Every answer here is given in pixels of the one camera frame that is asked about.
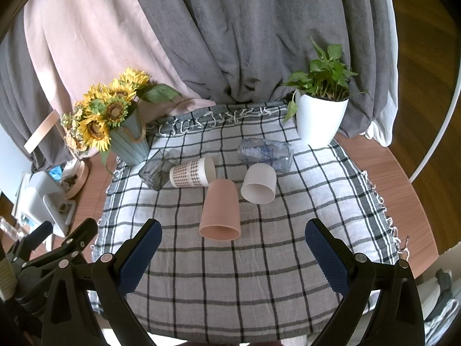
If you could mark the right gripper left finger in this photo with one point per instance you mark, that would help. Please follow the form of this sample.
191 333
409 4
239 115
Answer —
117 275

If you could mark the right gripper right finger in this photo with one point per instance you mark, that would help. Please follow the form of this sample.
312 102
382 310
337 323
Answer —
397 318

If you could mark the clear blue-printed plastic cup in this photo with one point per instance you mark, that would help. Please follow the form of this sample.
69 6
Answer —
277 154

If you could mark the pink cup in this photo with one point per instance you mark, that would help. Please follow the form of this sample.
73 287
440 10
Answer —
220 219

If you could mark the white frosted cup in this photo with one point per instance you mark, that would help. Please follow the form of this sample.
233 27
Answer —
259 186

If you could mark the dark clear glass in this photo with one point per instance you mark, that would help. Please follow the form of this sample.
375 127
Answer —
155 172

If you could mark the white tablet stand device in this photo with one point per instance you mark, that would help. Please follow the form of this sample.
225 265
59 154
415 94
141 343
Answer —
40 198

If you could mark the teal ribbed vase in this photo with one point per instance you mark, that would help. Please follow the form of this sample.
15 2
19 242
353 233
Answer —
129 142

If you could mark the checked grey tablecloth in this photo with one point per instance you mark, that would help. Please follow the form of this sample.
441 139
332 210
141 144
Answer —
266 285

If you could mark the sunflower bouquet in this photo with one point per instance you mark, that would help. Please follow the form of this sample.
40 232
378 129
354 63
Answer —
105 106

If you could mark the white ribbed plant pot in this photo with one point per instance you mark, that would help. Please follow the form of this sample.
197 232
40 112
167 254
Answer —
318 120

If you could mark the green pothos plant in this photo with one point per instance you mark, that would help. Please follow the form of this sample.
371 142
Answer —
328 76

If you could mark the pink curtain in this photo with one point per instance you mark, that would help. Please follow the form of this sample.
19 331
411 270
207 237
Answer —
74 44

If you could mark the grey curtain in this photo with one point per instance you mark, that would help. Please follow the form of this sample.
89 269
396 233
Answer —
241 51

